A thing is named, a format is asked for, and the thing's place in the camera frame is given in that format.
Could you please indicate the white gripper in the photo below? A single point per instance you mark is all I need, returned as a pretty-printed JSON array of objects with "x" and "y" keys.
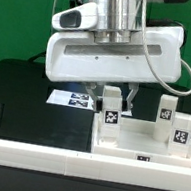
[{"x": 74, "y": 56}]

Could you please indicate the white square table top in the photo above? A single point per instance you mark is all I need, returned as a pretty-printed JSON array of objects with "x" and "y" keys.
[{"x": 136, "y": 142}]

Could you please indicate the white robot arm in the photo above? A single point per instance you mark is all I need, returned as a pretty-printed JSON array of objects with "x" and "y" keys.
[{"x": 103, "y": 41}]

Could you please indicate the white marker sheet with tags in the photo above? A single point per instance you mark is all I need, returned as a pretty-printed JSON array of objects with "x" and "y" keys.
[{"x": 81, "y": 100}]

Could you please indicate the white U-shaped obstacle fence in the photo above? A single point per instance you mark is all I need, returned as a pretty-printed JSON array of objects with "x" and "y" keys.
[{"x": 98, "y": 167}]

